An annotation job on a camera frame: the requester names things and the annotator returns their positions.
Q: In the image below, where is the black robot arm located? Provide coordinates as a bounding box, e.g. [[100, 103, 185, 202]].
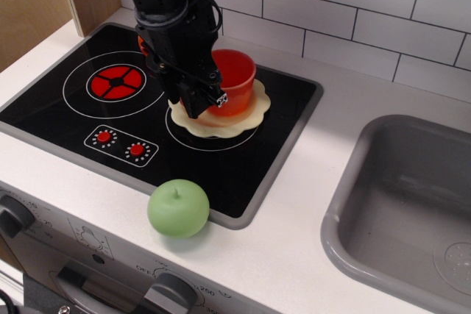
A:
[[132, 0, 228, 119]]

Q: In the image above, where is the green toy apple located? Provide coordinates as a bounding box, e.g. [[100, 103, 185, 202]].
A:
[[147, 179, 210, 238]]

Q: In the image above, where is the grey oven dial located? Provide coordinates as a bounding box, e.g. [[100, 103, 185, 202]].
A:
[[144, 273, 198, 314], [1, 195, 35, 238]]

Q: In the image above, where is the black toy stovetop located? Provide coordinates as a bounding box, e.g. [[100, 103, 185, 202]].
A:
[[1, 24, 323, 229]]

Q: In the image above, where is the red stove knob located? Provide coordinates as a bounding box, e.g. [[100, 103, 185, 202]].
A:
[[130, 144, 146, 157], [96, 131, 112, 144]]

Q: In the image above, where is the grey left oven dial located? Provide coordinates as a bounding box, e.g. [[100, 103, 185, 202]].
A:
[[1, 195, 35, 238]]

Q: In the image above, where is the right red stove knob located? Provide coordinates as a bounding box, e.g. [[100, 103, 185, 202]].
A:
[[130, 144, 146, 157]]

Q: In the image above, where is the red plastic cup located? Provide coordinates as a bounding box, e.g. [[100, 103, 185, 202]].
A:
[[180, 49, 258, 118]]

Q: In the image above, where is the salmon sushi toy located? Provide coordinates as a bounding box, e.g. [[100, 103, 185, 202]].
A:
[[138, 35, 149, 56]]

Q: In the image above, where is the cream scalloped plate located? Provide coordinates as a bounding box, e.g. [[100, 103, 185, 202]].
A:
[[168, 79, 271, 138]]

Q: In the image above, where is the left red stove knob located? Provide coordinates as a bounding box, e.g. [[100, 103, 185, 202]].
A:
[[96, 131, 112, 144]]

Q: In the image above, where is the grey toy sink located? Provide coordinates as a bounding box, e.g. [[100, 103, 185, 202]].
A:
[[321, 115, 470, 313]]

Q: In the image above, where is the grey right oven dial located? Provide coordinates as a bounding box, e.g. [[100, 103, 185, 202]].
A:
[[144, 273, 198, 314]]

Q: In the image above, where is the black cable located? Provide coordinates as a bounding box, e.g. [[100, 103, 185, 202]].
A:
[[194, 0, 224, 41]]

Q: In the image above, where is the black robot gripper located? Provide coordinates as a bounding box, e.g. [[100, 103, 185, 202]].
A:
[[135, 4, 228, 119]]

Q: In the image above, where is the grey oven door handle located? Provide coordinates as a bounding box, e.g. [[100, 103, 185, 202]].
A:
[[55, 268, 149, 313]]

